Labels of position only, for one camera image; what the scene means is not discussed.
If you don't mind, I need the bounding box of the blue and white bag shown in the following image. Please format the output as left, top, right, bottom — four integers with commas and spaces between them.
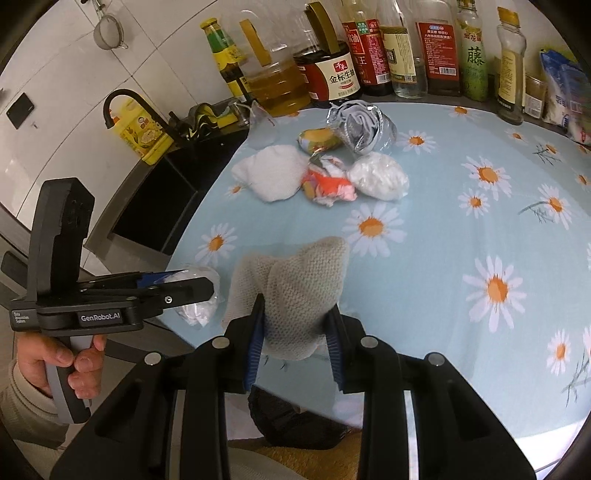
538, 46, 591, 144

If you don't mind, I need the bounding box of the black sink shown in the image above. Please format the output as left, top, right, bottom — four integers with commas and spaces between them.
111, 120, 250, 254

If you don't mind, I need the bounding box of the silver foil bag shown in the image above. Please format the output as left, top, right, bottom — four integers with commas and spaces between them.
327, 99, 398, 155

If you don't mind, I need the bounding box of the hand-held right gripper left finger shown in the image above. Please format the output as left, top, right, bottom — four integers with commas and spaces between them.
50, 293, 269, 480

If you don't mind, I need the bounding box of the orange and white wrapper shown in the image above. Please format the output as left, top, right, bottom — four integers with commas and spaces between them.
301, 154, 358, 208

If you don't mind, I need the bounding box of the yellow dish soap bottle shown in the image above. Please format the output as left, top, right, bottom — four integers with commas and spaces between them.
115, 102, 174, 166

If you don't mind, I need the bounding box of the metal mesh strainer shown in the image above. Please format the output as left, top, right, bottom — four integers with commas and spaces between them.
92, 0, 129, 51

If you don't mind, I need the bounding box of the black and yellow scrubber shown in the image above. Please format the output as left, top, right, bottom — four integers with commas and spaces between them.
168, 102, 232, 139

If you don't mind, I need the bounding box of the person's left hand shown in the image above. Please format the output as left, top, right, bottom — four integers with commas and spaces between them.
15, 331, 109, 398

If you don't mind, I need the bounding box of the blue daisy tablecloth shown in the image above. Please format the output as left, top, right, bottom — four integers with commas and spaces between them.
164, 95, 591, 455

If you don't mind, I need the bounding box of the yellow snack wrapper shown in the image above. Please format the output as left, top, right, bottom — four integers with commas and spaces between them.
298, 128, 345, 152

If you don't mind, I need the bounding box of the red label brown bottle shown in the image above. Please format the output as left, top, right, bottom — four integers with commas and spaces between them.
413, 0, 462, 97

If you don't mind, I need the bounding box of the small clear jar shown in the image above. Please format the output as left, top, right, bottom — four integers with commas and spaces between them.
524, 74, 548, 121

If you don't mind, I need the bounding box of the clear plastic wrapper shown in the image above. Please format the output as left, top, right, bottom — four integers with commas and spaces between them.
164, 265, 222, 328

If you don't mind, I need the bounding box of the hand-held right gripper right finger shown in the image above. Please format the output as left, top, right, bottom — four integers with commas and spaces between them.
323, 307, 539, 480

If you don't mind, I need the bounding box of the large white tissue wad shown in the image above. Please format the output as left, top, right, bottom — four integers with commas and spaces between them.
231, 144, 309, 203

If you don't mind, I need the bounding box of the dark soy sauce jug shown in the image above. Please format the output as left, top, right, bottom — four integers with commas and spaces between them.
293, 1, 363, 103

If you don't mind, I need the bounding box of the clear plastic bag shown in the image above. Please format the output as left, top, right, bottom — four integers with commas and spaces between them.
249, 100, 282, 148

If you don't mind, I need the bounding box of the yellow label clear bottle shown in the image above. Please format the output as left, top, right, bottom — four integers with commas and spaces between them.
496, 7, 527, 125

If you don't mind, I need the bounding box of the green label oil bottle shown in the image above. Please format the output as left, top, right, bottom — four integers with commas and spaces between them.
455, 0, 490, 102

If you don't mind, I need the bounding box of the person's left forearm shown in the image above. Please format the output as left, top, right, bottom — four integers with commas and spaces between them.
0, 357, 70, 450

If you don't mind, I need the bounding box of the white plastic bag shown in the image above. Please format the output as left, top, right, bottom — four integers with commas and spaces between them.
347, 152, 410, 201

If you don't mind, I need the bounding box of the red label dark bottle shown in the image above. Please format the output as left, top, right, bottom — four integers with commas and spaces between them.
339, 0, 393, 97

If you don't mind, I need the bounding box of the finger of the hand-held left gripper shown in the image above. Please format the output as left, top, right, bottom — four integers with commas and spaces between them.
137, 276, 216, 320
81, 271, 177, 293

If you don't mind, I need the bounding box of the beige knit cloth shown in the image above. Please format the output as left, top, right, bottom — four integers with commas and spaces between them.
222, 236, 350, 361

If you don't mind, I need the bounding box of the tan label clear bottle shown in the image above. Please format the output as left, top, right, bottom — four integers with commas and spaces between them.
376, 0, 428, 99

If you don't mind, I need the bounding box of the cooking oil jug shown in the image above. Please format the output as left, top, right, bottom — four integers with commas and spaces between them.
238, 18, 312, 117

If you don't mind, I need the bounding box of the black faucet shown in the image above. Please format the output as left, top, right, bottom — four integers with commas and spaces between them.
102, 89, 174, 139

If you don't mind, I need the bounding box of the green cap sauce bottle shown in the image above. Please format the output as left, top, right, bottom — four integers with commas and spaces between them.
200, 17, 252, 100

